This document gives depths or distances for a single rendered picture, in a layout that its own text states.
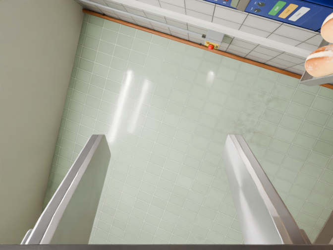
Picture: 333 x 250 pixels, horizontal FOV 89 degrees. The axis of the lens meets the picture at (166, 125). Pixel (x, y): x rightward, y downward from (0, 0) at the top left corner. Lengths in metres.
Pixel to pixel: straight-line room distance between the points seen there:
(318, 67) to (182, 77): 1.12
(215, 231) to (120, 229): 0.95
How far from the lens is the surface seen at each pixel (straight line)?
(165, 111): 1.49
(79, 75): 1.82
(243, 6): 0.60
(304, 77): 0.56
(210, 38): 1.17
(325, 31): 0.54
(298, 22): 0.89
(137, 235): 2.06
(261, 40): 1.13
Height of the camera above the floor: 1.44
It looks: 6 degrees up
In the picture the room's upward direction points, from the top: 70 degrees counter-clockwise
